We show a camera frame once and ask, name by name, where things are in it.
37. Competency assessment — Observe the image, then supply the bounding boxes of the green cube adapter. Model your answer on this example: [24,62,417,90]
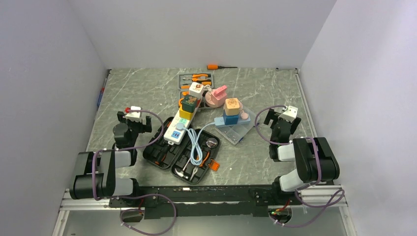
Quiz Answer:
[181,94,198,113]

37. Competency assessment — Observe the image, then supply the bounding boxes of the tan cube adapter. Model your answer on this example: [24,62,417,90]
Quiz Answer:
[224,98,241,116]

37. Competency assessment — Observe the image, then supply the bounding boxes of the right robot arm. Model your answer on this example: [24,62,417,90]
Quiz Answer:
[264,106,340,204]

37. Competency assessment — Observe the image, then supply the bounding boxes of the grey tool tray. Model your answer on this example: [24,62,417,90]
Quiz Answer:
[178,72,214,110]

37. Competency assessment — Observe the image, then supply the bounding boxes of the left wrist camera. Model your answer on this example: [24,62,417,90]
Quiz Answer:
[124,106,142,120]

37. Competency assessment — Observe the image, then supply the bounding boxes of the white cube adapter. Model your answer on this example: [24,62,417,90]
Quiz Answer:
[188,82,205,100]

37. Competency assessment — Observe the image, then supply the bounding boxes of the light blue cable with plug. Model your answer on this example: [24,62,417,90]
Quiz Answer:
[176,122,216,167]

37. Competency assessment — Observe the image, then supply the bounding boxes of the black tool case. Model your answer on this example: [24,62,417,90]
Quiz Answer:
[143,128,221,185]

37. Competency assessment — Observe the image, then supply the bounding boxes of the orange pliers in case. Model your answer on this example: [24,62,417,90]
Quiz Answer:
[190,151,210,180]

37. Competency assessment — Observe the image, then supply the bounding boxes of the light blue power strip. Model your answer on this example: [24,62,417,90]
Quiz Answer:
[214,114,251,128]

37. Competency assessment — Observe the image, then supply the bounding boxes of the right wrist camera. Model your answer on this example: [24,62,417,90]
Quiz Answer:
[278,106,298,123]

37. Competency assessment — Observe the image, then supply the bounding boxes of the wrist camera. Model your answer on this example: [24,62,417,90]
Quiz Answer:
[124,106,142,120]
[278,106,298,123]

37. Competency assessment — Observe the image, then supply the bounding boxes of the blue red pen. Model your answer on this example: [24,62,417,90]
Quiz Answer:
[96,78,107,108]

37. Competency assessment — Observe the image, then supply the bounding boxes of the orange handled screwdriver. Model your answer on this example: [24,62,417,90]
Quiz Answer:
[207,64,237,70]

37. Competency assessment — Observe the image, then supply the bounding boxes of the white power strip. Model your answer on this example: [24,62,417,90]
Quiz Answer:
[164,100,200,145]

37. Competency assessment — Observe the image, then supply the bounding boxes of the yellow cube adapter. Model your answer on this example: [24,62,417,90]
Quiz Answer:
[179,107,195,120]

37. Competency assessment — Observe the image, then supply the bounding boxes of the dark blue cube adapter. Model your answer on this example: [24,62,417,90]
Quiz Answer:
[223,112,239,126]

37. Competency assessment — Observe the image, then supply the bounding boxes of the pink round socket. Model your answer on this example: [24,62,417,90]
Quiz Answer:
[205,85,227,108]

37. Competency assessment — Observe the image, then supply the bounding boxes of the clear plastic screw box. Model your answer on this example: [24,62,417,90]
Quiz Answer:
[215,105,256,145]

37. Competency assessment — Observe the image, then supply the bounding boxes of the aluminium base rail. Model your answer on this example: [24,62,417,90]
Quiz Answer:
[53,185,357,236]

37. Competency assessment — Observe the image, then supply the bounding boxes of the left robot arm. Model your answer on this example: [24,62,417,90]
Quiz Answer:
[69,106,152,207]

